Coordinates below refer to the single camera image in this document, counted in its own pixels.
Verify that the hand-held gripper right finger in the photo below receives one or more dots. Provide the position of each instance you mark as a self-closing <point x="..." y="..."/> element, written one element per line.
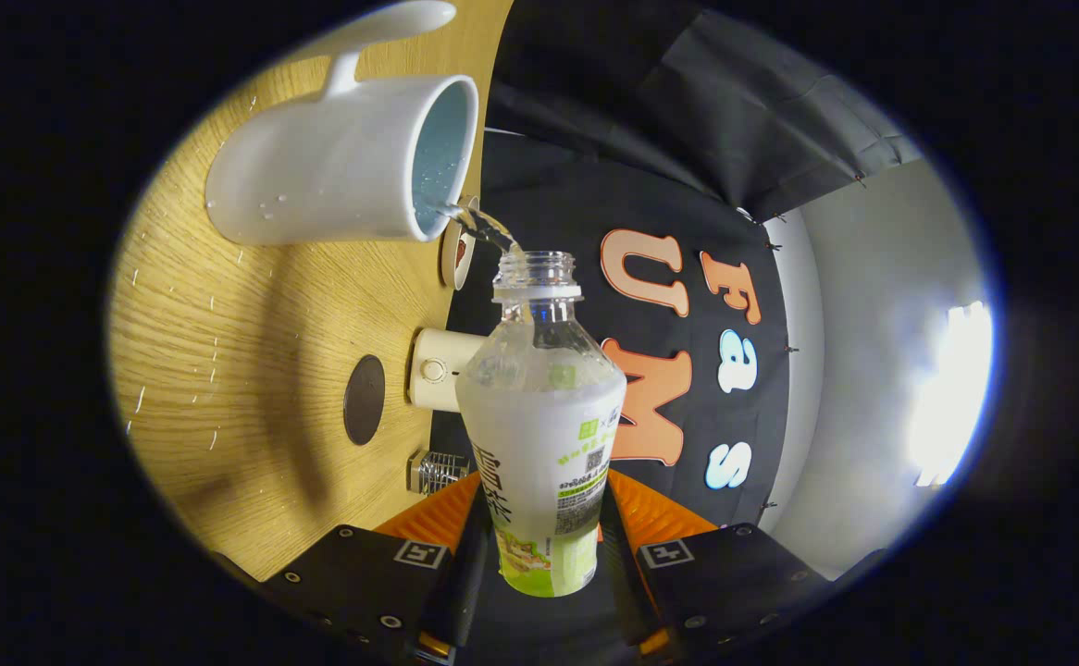
<point x="734" y="573"/>

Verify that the white plate with brown pieces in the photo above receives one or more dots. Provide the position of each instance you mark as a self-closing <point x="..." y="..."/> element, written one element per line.
<point x="454" y="254"/>

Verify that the white box container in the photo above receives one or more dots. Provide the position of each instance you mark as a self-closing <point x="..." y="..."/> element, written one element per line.
<point x="433" y="370"/>

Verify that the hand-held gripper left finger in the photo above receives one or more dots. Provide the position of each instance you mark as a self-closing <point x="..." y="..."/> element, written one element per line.
<point x="354" y="578"/>

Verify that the white ceramic cup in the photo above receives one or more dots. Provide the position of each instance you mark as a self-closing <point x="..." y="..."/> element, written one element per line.
<point x="317" y="176"/>

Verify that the metal mesh pen holder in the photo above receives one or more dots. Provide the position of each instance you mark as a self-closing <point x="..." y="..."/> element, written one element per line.
<point x="436" y="472"/>

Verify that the large ceiling light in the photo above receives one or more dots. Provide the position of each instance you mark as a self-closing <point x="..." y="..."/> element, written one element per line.
<point x="951" y="398"/>

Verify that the wooden table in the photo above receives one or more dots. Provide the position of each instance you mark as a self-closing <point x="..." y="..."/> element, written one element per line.
<point x="225" y="370"/>

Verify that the round dark brown coaster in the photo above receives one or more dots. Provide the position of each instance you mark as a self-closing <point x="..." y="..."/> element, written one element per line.
<point x="364" y="400"/>

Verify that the clear green label juice bottle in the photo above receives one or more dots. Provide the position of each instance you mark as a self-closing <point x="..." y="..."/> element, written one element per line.
<point x="539" y="435"/>

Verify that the black backdrop cloth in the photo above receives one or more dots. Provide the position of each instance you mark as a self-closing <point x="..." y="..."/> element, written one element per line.
<point x="688" y="111"/>

